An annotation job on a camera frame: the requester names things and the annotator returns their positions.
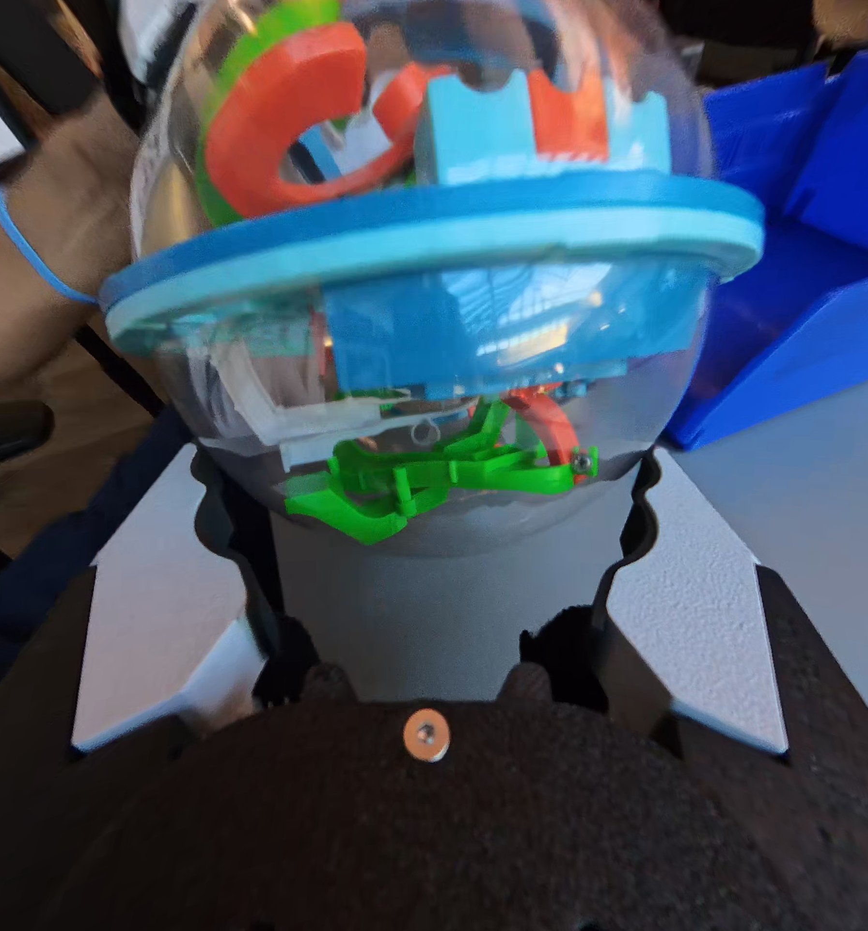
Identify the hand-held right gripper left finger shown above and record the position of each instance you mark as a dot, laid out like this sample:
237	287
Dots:
157	625

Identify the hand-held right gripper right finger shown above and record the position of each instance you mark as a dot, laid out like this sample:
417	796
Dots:
695	633

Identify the clear plastic maze ball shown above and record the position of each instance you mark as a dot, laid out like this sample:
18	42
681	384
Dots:
434	291

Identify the person's left hand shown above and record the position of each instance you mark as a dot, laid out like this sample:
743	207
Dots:
70	189

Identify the dark blue jeans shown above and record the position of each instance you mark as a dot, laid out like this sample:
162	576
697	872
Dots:
48	582

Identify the blue plastic bin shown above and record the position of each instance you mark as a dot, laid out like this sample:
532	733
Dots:
804	254

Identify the blue wristband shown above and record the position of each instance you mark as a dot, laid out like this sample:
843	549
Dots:
23	240

